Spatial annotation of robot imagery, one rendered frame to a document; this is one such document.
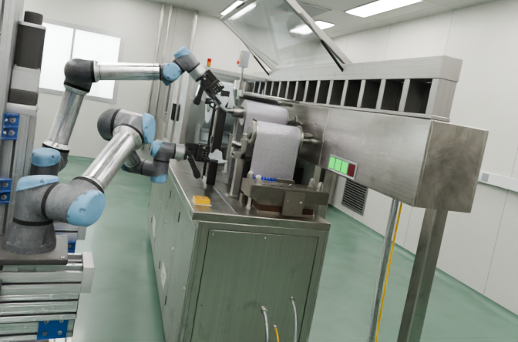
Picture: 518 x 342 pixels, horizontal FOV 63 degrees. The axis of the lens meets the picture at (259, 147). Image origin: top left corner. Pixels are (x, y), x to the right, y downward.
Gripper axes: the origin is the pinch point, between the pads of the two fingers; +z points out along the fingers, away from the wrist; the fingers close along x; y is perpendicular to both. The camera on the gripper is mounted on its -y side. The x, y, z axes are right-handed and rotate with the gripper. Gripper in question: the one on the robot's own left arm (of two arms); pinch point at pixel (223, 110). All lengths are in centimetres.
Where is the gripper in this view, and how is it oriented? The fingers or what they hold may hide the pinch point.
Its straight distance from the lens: 210.6
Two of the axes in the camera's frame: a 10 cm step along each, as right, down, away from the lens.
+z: 6.1, 7.3, 3.0
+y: 7.4, -6.6, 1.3
